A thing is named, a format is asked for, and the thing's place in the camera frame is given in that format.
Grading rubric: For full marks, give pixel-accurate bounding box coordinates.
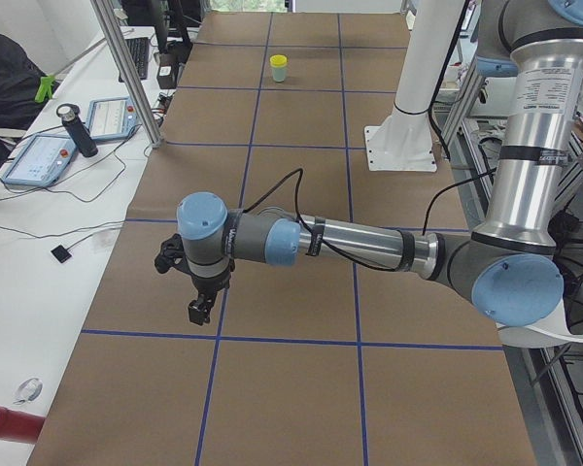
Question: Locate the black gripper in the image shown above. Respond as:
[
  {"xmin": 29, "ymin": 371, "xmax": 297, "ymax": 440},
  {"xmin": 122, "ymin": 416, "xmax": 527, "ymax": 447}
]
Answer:
[{"xmin": 188, "ymin": 271, "xmax": 231, "ymax": 324}]

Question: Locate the green plastic cup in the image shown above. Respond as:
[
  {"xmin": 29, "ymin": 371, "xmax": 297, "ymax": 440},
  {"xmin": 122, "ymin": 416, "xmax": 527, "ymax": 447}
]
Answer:
[{"xmin": 271, "ymin": 66, "xmax": 288, "ymax": 83}]

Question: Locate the yellow plastic cup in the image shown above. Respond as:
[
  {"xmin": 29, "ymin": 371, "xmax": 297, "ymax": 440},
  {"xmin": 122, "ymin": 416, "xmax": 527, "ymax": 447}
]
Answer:
[{"xmin": 269, "ymin": 54, "xmax": 288, "ymax": 69}]

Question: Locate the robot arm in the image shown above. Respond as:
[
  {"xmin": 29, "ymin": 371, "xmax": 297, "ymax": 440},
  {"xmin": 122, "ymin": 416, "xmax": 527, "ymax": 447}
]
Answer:
[{"xmin": 173, "ymin": 1, "xmax": 583, "ymax": 327}]

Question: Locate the small black square pad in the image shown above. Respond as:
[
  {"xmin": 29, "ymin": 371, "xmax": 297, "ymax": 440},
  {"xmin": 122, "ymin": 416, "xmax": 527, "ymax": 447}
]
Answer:
[{"xmin": 51, "ymin": 245, "xmax": 72, "ymax": 263}]

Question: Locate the clear tape roll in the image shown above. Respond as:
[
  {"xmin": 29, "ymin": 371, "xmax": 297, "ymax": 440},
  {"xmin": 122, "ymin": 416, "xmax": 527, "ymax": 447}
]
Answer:
[{"xmin": 14, "ymin": 378, "xmax": 44, "ymax": 405}]

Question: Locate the far blue teach pendant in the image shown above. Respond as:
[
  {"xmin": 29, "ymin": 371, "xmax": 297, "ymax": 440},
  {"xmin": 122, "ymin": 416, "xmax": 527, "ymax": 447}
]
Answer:
[{"xmin": 86, "ymin": 97, "xmax": 139, "ymax": 142}]

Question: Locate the blue teach pendant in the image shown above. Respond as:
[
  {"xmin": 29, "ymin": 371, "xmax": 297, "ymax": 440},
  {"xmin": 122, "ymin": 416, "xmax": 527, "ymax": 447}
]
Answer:
[
  {"xmin": 1, "ymin": 135, "xmax": 77, "ymax": 187},
  {"xmin": 86, "ymin": 97, "xmax": 139, "ymax": 142}
]

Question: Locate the near blue teach pendant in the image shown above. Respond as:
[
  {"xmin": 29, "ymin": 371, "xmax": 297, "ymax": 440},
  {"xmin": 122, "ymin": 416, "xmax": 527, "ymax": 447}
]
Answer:
[{"xmin": 1, "ymin": 135, "xmax": 77, "ymax": 187}]

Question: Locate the red cylinder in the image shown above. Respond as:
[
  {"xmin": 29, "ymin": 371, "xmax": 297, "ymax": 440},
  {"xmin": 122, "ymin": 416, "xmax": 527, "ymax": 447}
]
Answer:
[{"xmin": 0, "ymin": 406, "xmax": 46, "ymax": 445}]

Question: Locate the black water bottle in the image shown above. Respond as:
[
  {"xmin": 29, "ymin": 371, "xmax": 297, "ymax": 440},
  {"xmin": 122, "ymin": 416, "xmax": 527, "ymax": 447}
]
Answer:
[{"xmin": 56, "ymin": 103, "xmax": 98, "ymax": 157}]

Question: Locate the black box with label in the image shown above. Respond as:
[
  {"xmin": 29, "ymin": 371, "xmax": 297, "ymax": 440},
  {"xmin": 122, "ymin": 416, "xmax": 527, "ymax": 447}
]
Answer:
[{"xmin": 156, "ymin": 52, "xmax": 179, "ymax": 90}]

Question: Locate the black keyboard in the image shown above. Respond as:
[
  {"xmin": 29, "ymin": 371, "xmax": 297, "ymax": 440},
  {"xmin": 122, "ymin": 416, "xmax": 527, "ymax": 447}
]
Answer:
[{"xmin": 125, "ymin": 37, "xmax": 150, "ymax": 81}]

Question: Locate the green clamp tool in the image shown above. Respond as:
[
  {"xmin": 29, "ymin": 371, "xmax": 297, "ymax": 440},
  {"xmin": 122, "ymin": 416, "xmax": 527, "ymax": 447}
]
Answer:
[{"xmin": 34, "ymin": 75, "xmax": 60, "ymax": 104}]

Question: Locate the person in black jacket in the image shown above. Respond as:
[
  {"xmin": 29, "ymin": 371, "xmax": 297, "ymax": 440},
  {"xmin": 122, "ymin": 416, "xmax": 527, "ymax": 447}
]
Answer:
[{"xmin": 0, "ymin": 34, "xmax": 45, "ymax": 166}]

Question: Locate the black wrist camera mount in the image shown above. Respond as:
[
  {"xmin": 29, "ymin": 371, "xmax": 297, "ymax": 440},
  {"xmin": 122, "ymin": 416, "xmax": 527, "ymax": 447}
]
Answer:
[{"xmin": 154, "ymin": 233, "xmax": 189, "ymax": 274}]

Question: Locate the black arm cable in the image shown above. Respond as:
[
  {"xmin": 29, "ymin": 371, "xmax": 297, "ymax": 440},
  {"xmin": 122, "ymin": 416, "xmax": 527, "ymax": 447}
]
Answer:
[{"xmin": 242, "ymin": 167, "xmax": 497, "ymax": 271}]

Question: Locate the aluminium frame post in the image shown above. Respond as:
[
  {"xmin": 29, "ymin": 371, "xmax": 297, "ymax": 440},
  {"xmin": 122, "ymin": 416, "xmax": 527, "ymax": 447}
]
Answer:
[{"xmin": 90, "ymin": 0, "xmax": 162, "ymax": 149}]

